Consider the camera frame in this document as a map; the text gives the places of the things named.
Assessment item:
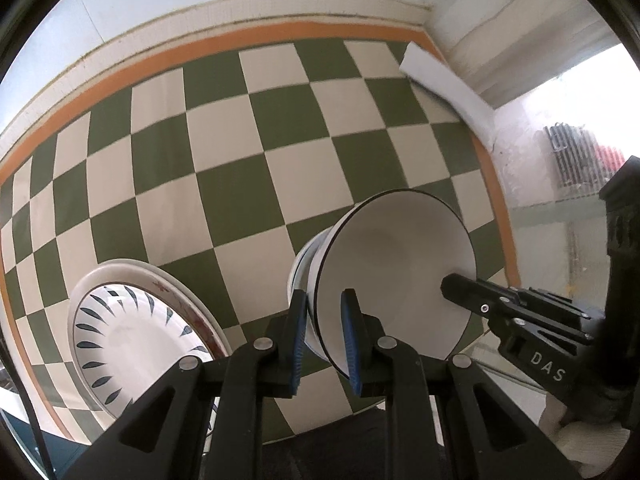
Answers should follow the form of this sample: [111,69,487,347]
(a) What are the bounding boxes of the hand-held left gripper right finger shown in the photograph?
[340,287,576,480]

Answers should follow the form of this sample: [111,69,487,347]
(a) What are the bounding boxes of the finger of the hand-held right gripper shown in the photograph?
[440,273,607,342]

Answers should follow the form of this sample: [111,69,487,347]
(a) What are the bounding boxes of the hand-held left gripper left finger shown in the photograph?
[64,290,308,480]

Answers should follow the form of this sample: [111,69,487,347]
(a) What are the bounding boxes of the white bowl with thin rim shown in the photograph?
[307,188,477,380]

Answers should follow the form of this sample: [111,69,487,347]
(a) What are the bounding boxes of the white plate with dark stripes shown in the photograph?
[72,284,217,407]

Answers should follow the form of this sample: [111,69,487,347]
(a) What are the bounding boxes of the large white plate grey flower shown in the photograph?
[66,258,234,421]

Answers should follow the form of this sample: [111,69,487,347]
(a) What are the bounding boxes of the person's right hand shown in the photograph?
[542,392,632,480]

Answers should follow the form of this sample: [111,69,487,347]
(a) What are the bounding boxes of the dark metal grille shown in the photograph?
[544,122,626,188]

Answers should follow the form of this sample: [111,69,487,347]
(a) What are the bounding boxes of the green checked tablecloth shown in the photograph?
[0,20,523,448]

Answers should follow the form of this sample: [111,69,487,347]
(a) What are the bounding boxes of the window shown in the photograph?
[492,40,640,401]

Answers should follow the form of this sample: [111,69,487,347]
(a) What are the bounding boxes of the folded white cloth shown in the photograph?
[399,41,496,148]

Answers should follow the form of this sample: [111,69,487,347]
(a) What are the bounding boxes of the black cable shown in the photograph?
[0,355,56,480]

